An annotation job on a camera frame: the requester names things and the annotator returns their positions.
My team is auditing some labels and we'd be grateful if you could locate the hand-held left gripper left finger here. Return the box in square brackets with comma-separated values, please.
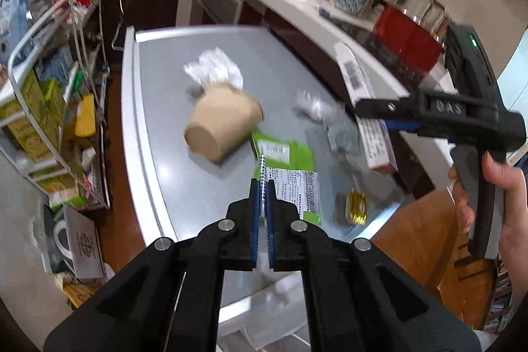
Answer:
[43, 179, 265, 352]

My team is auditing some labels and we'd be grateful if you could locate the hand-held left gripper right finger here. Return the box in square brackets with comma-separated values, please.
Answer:
[266, 179, 481, 352]

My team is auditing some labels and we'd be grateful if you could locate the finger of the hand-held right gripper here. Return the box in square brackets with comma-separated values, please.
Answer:
[355, 97, 419, 121]
[385, 120, 420, 133]

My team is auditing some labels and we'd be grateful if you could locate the clear plastic bag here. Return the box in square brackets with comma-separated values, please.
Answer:
[326, 113, 364, 155]

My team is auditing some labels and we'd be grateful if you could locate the green carton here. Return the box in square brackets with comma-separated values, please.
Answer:
[251, 131, 324, 225]

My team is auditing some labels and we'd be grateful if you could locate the white paper towel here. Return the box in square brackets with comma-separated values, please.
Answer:
[183, 48, 245, 91]

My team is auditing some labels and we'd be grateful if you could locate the person's right hand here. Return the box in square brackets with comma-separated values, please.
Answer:
[447, 152, 528, 266]

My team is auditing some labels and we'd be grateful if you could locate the long white and red box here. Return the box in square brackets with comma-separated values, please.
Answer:
[337, 42, 397, 172]

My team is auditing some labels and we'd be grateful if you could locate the red cooking pot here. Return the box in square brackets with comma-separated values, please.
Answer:
[373, 3, 446, 76]

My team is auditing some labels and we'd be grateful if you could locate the black induction cooktop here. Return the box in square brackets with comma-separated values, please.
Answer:
[330, 16, 446, 89]

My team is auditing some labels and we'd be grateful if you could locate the small yellow packet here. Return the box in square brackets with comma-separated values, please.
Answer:
[344, 190, 369, 225]

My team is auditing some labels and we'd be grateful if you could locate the brown paper cup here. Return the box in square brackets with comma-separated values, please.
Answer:
[183, 84, 265, 164]

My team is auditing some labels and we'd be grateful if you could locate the blue patterned bowl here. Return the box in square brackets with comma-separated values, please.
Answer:
[332, 0, 368, 12]

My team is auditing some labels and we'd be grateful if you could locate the grey paper bag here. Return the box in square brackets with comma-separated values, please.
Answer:
[43, 206, 106, 280]

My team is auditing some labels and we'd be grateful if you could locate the yellow sponge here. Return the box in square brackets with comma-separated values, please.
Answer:
[74, 94, 96, 137]

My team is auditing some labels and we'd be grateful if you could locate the stack of yellow-green boxes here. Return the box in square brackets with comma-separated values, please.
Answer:
[0, 69, 89, 212]

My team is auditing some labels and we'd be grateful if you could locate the blue and white bag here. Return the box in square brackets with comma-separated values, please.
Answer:
[0, 0, 30, 60]

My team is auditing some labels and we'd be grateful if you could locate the white wire rack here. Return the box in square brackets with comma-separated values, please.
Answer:
[0, 0, 114, 212]

